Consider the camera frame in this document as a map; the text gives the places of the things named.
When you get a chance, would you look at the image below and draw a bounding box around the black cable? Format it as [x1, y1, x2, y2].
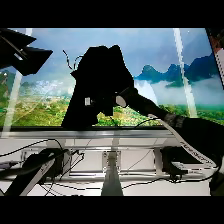
[0, 138, 68, 158]
[121, 165, 224, 190]
[134, 116, 165, 130]

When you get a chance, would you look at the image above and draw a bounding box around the silver frame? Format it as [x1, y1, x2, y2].
[0, 127, 224, 197]

